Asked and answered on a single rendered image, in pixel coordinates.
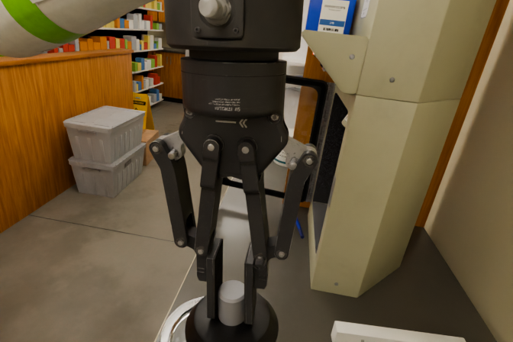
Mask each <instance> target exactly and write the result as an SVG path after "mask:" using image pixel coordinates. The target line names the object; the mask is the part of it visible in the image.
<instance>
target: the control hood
mask: <svg viewBox="0 0 513 342"><path fill-rule="evenodd" d="M302 37H303V39H304V40H305V42H306V43H307V45H309V47H310V48H311V50H312V52H313V53H314V54H315V56H316V57H317V58H318V60H319V61H320V63H321V64H322V66H323V67H324V68H325V69H326V71H327V73H328V74H329V76H330V77H331V78H332V79H333V81H334V82H335V84H336V85H337V87H338V88H339V90H340V91H341V92H343V93H346V94H351V95H354V93H357V87H358V84H359V81H360V74H361V71H362V68H363V61H364V58H365V54H366V48H367V45H368V41H369V39H367V37H361V36H355V35H348V34H335V33H329V32H323V31H310V30H303V32H302Z"/></svg>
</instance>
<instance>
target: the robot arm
mask: <svg viewBox="0 0 513 342"><path fill-rule="evenodd" d="M152 1H154V0H0V55H2V56H9V57H14V58H25V57H31V56H36V55H38V54H41V53H45V52H47V51H49V50H52V49H55V48H57V47H60V46H62V45H64V44H67V43H69V42H71V41H74V40H76V39H78V38H80V37H83V36H85V35H87V34H89V33H91V32H93V31H95V30H97V29H99V28H100V27H103V26H105V25H106V24H109V23H110V22H112V21H114V20H116V19H117V18H119V17H121V16H123V15H125V14H127V13H128V12H130V11H133V10H134V9H136V8H139V7H141V6H143V5H145V4H147V3H149V2H152ZM303 6H304V0H164V11H165V23H166V43H167V44H168V45H169V46H170V47H171V48H175V49H184V50H189V56H184V57H181V58H180V61H181V75H182V103H183V108H184V116H183V119H182V122H181V124H180V126H179V130H178V131H176V132H174V133H165V134H163V135H162V136H160V137H158V138H157V139H156V140H154V141H153V142H151V143H150V146H149V149H150V152H151V153H152V155H153V158H154V159H155V160H156V163H157V165H158V166H159V168H160V171H161V175H162V179H163V186H164V191H165V195H166V202H167V206H168V211H169V218H170V222H171V225H172V230H173V238H174V242H175V245H176V246H177V247H181V248H183V247H186V246H187V247H190V248H192V249H193V250H194V251H195V253H196V261H197V277H198V280H199V281H204V282H207V318H212V319H215V316H216V314H217V311H218V289H219V287H220V285H221V284H222V283H223V239H221V238H217V237H216V238H215V235H216V233H217V231H216V226H217V219H218V209H219V204H220V197H221V187H222V182H223V178H224V177H229V176H232V177H234V178H237V179H242V183H243V190H244V193H245V196H246V202H247V213H248V220H249V226H250V238H251V242H250V244H249V247H248V251H247V255H246V259H245V262H244V323H245V324H252V323H253V316H254V311H255V307H256V302H257V289H265V288H266V285H267V279H268V273H269V260H270V259H272V258H274V257H276V258H277V259H279V260H285V259H287V258H288V256H289V251H290V247H291V243H292V237H293V233H294V230H295V223H296V219H297V216H298V210H299V206H300V201H301V198H302V192H303V188H304V184H305V181H306V179H307V178H308V177H309V175H310V174H311V172H312V171H313V169H314V168H315V167H316V165H317V163H318V156H317V150H316V147H315V145H314V144H303V143H301V142H299V141H297V140H296V139H294V138H292V137H290V136H289V129H288V128H287V126H286V123H285V121H284V101H285V89H286V67H287V61H286V60H280V59H279V53H289V52H296V51H297V50H299V49H300V46H301V35H302V16H303ZM185 145H186V146H187V147H188V149H189V150H190V152H191V153H192V155H193V156H194V157H195V158H196V159H197V161H198V162H199V164H200V165H201V166H202V173H201V180H200V187H201V195H200V202H199V210H198V223H197V227H196V223H195V215H194V209H193V204H192V196H191V191H190V186H189V177H188V172H187V167H186V160H185V157H184V154H185V152H186V147H185ZM282 150H284V151H285V153H286V166H287V167H288V168H289V169H290V170H289V177H288V181H287V185H286V193H285V197H284V201H283V205H282V212H281V216H280V220H279V228H278V232H277V236H274V237H269V225H268V217H267V210H266V196H265V188H264V170H265V169H266V168H267V167H268V165H269V164H271V162H272V161H273V160H274V159H275V158H276V157H277V156H278V155H279V153H280V152H281V151H282ZM215 231H216V232H215ZM214 238H215V240H214Z"/></svg>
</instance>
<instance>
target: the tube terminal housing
mask: <svg viewBox="0 0 513 342"><path fill-rule="evenodd" d="M363 3H364V0H357V3H356V7H355V10H354V14H353V20H352V24H351V29H350V35H355V36H361V37H367V39H369V41H368V45H367V48H366V54H365V58H364V61H363V68H362V71H361V74H360V81H359V84H358V87H357V93H354V95H351V94H346V93H343V92H341V91H340V90H339V88H338V87H337V85H336V86H335V90H334V94H335V93H337V94H338V95H339V97H340V99H341V101H342V102H343V103H344V105H345V107H346V108H347V110H348V116H347V124H346V127H345V132H344V137H343V141H342V144H341V148H340V154H339V157H338V161H337V167H336V171H335V178H336V181H335V184H334V191H333V194H332V197H331V203H330V207H328V204H327V211H326V214H325V218H324V223H323V228H322V231H321V237H320V240H319V244H318V250H317V253H315V234H314V222H313V211H312V202H313V201H312V200H313V196H312V200H311V204H310V207H309V210H308V241H309V259H310V279H311V289H314V290H318V291H322V292H330V293H334V294H338V295H346V296H350V297H354V298H358V297H359V296H360V295H362V294H363V293H364V292H366V291H367V290H368V289H370V288H372V287H373V286H374V285H375V284H376V283H378V282H380V281H381V280H382V279H384V278H385V277H387V276H388V275H389V274H390V273H392V272H393V271H395V270H396V269H398V268H399V267H400V265H401V262H402V259H403V256H404V254H405V251H406V248H407V246H408V242H409V240H410V237H411V234H412V231H413V229H414V227H415V223H416V221H417V219H418V215H419V212H420V210H421V206H422V204H423V202H424V198H425V196H426V194H427V191H428V187H429V185H430V183H431V179H432V177H433V174H434V171H435V169H436V166H437V162H438V160H439V158H440V154H441V152H442V149H443V147H444V144H445V141H446V139H447V135H448V133H449V130H450V127H451V124H452V122H453V119H454V116H455V114H456V111H457V108H458V105H459V103H460V98H461V97H462V94H463V90H464V89H465V86H466V82H467V80H468V78H469V74H470V72H471V69H472V67H473V64H474V61H475V58H476V55H477V53H478V50H479V47H480V44H481V42H482V39H483V36H484V33H485V31H486V28H487V25H488V23H489V19H490V17H491V14H492V11H493V8H494V6H495V3H496V0H370V2H369V8H368V12H367V16H366V18H361V19H360V17H361V13H362V10H363Z"/></svg>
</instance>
